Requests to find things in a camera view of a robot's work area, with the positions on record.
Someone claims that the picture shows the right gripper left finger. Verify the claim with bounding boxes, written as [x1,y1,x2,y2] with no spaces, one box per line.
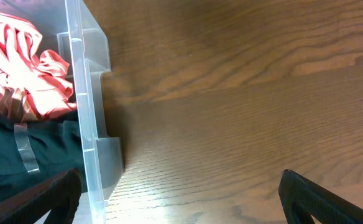
[0,169,81,223]

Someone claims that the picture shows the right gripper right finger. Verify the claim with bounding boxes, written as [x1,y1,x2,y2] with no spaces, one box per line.
[278,169,363,224]

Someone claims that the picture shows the dark navy cloth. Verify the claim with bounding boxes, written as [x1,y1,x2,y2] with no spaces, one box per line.
[0,111,88,202]

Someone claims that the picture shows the pink printed t-shirt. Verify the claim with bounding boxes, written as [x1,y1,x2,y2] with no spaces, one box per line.
[0,12,76,123]

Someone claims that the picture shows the clear plastic storage bin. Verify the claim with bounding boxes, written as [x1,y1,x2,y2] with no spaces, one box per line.
[0,0,123,223]

